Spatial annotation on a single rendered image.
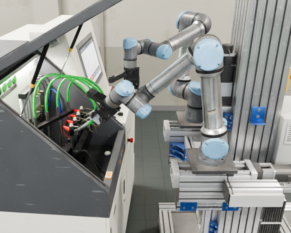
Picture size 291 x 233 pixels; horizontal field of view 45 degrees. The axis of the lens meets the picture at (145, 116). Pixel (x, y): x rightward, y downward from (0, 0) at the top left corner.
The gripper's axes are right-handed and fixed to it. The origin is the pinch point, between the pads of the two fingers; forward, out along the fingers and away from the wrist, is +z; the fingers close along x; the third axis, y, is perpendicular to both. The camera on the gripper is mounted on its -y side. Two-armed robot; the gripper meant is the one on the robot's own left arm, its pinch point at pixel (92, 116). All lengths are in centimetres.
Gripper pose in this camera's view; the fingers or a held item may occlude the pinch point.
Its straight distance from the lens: 180.9
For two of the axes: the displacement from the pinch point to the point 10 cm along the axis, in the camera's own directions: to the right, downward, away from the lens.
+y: 6.8, 7.3, 0.5
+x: 5.3, -5.3, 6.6
